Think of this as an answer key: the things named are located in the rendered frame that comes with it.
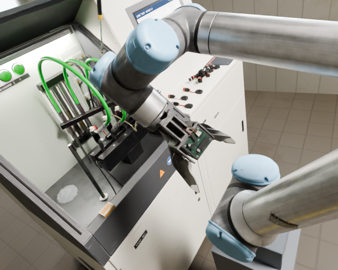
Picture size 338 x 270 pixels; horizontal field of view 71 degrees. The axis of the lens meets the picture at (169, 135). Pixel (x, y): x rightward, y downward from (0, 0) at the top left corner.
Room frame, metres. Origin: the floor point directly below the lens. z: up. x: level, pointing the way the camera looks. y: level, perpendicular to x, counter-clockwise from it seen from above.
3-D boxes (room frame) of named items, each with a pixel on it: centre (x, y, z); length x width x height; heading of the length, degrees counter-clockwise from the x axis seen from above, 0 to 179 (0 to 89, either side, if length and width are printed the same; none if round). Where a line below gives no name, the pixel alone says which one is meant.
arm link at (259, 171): (0.40, -0.18, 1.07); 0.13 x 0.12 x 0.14; 136
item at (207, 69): (1.31, -0.31, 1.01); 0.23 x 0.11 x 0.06; 136
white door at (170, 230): (0.71, 0.13, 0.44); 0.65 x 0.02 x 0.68; 136
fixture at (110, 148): (0.97, 0.22, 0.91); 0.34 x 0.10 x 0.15; 136
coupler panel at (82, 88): (1.24, 0.32, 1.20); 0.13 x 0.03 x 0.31; 136
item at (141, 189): (0.72, 0.14, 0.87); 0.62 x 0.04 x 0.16; 136
